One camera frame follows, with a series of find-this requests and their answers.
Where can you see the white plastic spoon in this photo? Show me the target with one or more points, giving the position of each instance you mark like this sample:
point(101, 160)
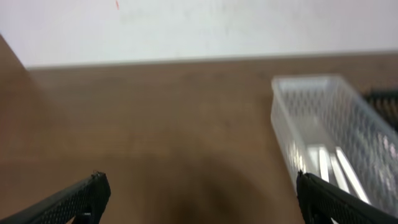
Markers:
point(323, 163)
point(339, 175)
point(351, 175)

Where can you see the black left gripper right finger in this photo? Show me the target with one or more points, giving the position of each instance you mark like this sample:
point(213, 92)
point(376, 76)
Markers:
point(321, 202)

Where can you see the clear perforated plastic basket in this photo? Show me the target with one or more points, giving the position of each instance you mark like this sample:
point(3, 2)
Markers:
point(313, 112)

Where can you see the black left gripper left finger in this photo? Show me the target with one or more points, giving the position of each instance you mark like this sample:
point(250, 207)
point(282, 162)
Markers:
point(82, 202)

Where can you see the dark green plastic basket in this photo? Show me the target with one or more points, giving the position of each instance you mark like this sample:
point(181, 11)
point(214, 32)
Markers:
point(384, 102)

